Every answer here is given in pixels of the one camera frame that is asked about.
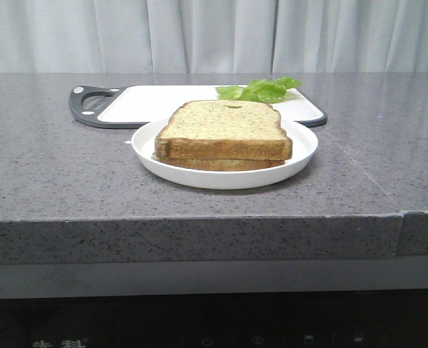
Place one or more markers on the bread slice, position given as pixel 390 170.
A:
pixel 221 129
pixel 220 164

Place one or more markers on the white round plate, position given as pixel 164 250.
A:
pixel 305 143

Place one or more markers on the white curtain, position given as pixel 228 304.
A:
pixel 213 36

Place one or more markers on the white cutting board black handle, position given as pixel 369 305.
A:
pixel 134 106

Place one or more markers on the green lettuce leaf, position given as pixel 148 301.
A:
pixel 269 91

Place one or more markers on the black appliance control panel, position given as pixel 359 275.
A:
pixel 396 318

